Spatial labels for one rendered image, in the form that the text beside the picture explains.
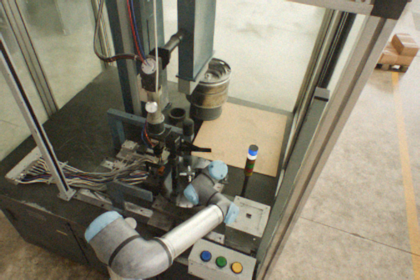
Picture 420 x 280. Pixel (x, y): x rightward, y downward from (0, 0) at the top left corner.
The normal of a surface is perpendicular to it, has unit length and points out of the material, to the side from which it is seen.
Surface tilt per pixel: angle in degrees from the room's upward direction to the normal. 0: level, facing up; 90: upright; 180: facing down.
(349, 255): 0
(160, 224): 0
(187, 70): 90
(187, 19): 90
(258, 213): 0
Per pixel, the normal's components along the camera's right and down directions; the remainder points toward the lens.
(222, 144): 0.05, -0.70
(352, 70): -0.33, 0.66
